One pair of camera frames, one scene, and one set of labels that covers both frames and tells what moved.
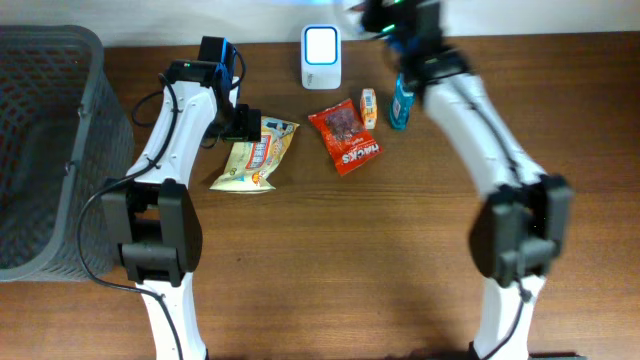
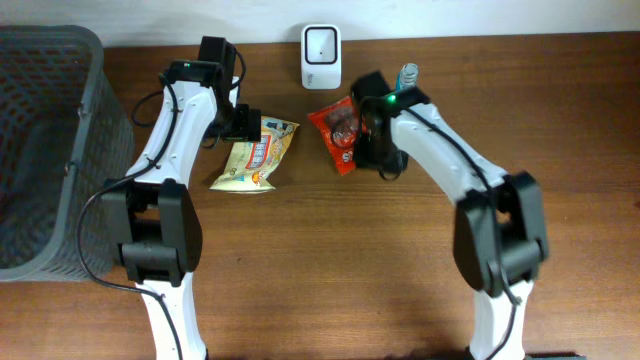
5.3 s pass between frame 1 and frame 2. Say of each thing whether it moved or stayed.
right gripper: moved
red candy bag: stayed
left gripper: stayed
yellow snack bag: stayed
